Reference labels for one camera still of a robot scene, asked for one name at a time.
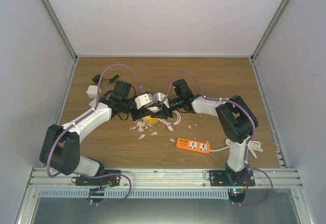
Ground yellow cube socket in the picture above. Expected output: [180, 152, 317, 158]
[145, 116, 159, 124]

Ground pink cable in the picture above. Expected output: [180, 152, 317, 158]
[159, 110, 182, 132]

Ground white tiger cube plug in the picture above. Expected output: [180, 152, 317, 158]
[86, 85, 101, 99]

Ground black power adapter with cable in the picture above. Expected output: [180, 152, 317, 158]
[92, 74, 120, 84]

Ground orange power strip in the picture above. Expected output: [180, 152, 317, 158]
[176, 137, 210, 154]

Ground white power strip cable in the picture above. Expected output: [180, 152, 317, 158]
[210, 138, 263, 158]

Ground white cube adapter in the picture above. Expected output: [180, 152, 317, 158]
[147, 106, 160, 113]

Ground white USB charger plug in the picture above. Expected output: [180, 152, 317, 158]
[89, 99, 99, 109]

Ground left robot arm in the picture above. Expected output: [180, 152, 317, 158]
[39, 81, 153, 185]

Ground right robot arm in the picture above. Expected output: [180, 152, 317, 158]
[151, 79, 258, 186]

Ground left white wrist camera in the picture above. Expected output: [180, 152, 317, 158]
[134, 93, 154, 109]

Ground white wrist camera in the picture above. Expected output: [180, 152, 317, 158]
[134, 93, 154, 109]
[153, 92, 170, 108]

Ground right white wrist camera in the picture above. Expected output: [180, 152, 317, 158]
[153, 92, 170, 108]

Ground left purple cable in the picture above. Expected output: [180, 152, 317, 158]
[47, 63, 147, 206]

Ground aluminium rail front frame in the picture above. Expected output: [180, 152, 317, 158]
[27, 167, 302, 189]

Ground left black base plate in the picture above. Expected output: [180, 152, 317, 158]
[71, 169, 121, 187]

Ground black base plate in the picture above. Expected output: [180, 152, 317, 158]
[204, 169, 256, 187]
[71, 169, 121, 187]

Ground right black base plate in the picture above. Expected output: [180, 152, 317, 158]
[204, 169, 256, 187]

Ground grey slotted cable duct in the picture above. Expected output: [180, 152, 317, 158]
[39, 188, 229, 200]

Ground left aluminium corner post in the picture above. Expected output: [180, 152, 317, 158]
[31, 0, 78, 62]

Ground aluminium corner post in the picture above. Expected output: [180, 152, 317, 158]
[249, 0, 304, 62]
[31, 0, 78, 62]

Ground right aluminium corner post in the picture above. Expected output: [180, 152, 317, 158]
[249, 0, 304, 62]

